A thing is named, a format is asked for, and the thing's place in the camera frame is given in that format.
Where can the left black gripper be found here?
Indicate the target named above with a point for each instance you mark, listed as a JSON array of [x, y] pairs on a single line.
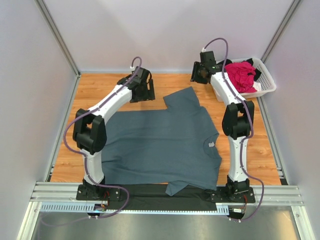
[[149, 94]]

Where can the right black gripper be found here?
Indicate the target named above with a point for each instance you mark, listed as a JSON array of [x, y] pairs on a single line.
[[197, 66]]

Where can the grey blue t shirt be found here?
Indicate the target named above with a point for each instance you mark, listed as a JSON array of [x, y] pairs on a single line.
[[176, 145]]

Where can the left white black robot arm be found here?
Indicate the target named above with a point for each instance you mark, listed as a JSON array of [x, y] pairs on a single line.
[[90, 134]]

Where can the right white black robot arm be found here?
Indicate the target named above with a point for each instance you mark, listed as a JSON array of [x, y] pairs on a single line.
[[237, 122]]

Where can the magenta t shirt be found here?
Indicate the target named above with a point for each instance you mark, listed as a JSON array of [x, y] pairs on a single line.
[[238, 74]]

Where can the black garment in basket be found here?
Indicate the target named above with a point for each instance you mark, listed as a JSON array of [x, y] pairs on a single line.
[[257, 73]]

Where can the white garment in basket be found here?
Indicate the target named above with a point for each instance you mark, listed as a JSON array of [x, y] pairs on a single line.
[[257, 86]]

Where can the white plastic laundry basket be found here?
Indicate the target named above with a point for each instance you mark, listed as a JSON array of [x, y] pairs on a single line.
[[265, 82]]

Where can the rear aluminium table rail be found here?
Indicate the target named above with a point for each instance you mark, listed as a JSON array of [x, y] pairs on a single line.
[[153, 71]]

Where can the right aluminium frame post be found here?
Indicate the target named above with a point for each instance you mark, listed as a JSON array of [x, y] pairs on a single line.
[[293, 7]]

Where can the aluminium frame post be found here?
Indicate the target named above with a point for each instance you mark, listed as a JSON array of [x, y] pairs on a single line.
[[293, 7], [57, 35]]

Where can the left aluminium frame post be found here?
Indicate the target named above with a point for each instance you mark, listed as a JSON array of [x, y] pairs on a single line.
[[57, 35]]

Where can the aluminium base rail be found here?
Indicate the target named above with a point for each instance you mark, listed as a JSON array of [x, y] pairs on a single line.
[[274, 195]]

